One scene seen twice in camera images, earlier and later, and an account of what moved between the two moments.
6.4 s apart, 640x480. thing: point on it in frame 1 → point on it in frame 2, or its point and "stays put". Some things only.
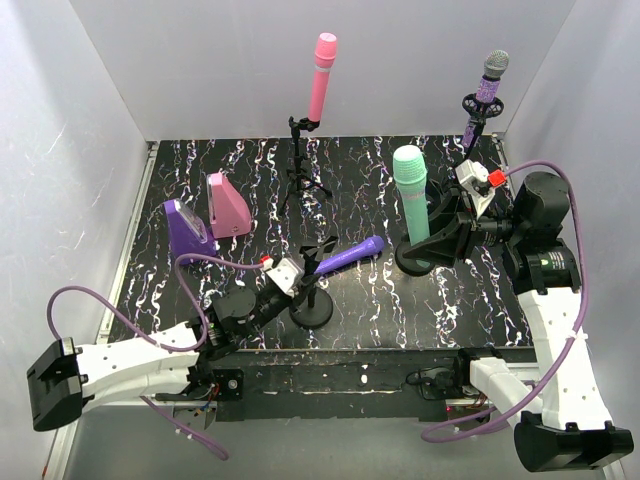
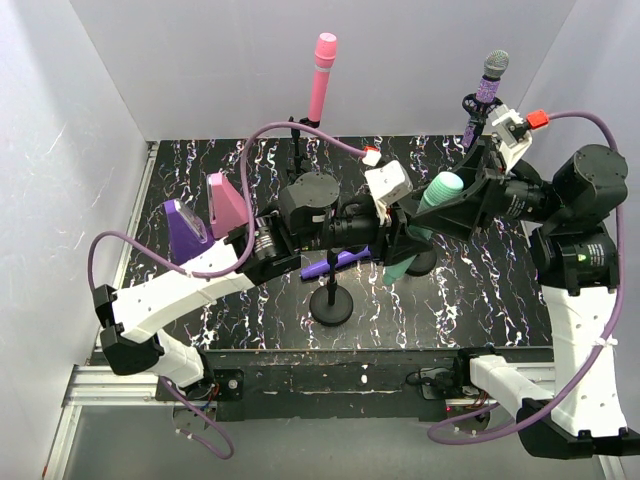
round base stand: x=411 y=266 stays put
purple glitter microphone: x=496 y=66 stays put
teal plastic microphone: x=410 y=172 → x=437 y=188
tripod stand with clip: x=297 y=177 stays put
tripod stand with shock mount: x=479 y=112 stays put
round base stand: x=316 y=310 → x=331 y=305
